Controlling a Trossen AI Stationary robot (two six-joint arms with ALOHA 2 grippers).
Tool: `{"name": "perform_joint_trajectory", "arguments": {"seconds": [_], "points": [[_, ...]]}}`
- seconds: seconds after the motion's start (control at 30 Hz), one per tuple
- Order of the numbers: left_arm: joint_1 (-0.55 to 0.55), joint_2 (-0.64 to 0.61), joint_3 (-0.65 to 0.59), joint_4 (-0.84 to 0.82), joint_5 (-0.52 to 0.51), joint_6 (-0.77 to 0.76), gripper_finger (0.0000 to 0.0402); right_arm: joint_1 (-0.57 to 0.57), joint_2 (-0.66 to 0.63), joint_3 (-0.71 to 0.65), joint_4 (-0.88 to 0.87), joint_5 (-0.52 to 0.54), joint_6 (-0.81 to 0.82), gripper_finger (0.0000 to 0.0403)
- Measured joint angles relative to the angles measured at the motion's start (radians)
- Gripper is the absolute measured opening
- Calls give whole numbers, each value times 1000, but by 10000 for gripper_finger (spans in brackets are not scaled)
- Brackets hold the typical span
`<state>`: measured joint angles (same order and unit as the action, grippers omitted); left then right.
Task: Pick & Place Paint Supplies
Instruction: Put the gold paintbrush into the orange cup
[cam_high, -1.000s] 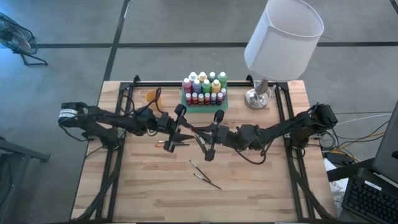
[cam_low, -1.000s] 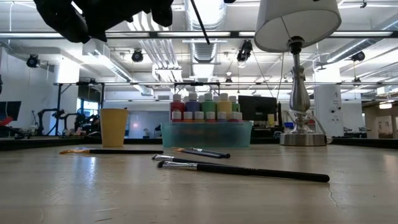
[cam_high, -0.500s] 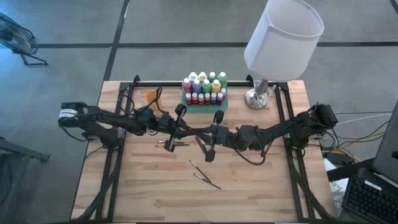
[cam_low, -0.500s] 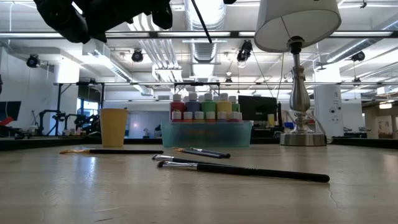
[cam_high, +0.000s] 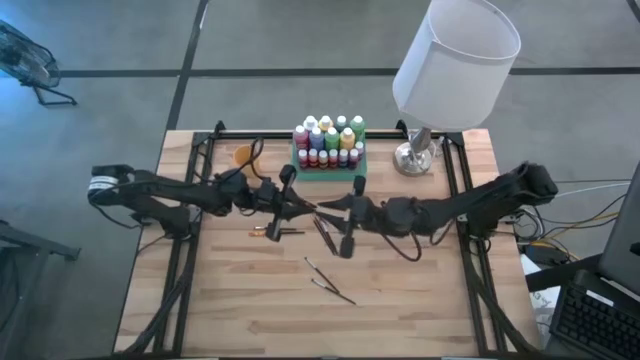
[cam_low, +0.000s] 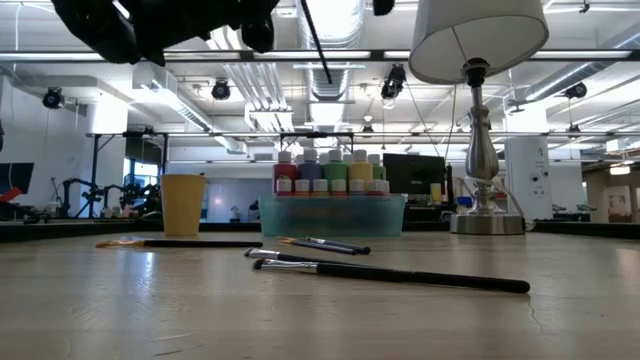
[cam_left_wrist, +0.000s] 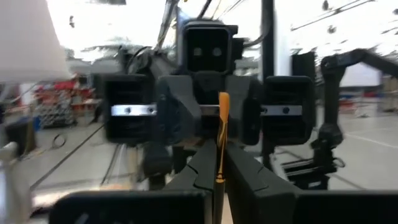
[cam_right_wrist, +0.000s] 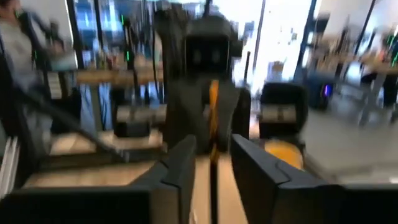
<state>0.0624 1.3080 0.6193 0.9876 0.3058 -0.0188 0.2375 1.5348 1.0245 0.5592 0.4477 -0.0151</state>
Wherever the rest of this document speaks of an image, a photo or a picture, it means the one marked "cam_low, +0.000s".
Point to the large white paint bottle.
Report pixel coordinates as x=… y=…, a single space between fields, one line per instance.
x=299 y=159

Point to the large pinkish red paint bottle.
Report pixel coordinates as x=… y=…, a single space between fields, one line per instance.
x=285 y=170

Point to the large lavender paint bottle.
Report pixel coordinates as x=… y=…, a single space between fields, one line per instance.
x=310 y=169

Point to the small orange paint bottle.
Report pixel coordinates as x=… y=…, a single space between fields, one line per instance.
x=302 y=186

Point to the small lavender paint bottle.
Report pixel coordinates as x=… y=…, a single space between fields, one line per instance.
x=356 y=186

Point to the small pink paint bottle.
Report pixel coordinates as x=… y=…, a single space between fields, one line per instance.
x=386 y=187

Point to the black paintbrush orange fan bristles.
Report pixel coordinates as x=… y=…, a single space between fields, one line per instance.
x=300 y=243

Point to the long black paintbrush gold ferrule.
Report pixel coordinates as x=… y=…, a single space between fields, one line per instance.
x=200 y=244

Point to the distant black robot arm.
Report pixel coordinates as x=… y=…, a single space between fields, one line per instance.
x=67 y=195
x=135 y=192

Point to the black background monitor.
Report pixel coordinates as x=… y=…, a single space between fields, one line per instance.
x=412 y=172

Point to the silver table lamp white shade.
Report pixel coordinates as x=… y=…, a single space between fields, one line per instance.
x=482 y=150

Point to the orange plastic cup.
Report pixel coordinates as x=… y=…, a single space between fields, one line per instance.
x=182 y=205

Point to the small yellow container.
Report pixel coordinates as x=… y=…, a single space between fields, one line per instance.
x=436 y=192

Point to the green translucent plastic bin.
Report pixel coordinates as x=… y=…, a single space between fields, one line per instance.
x=330 y=217

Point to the white round column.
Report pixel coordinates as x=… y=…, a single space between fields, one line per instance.
x=527 y=175

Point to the dark monitor screen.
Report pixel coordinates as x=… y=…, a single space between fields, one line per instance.
x=20 y=175

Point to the silver ceiling duct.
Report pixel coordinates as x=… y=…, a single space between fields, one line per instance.
x=330 y=30

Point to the black ceiling camera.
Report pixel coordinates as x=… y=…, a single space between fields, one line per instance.
x=221 y=90
x=394 y=82
x=52 y=97
x=576 y=90

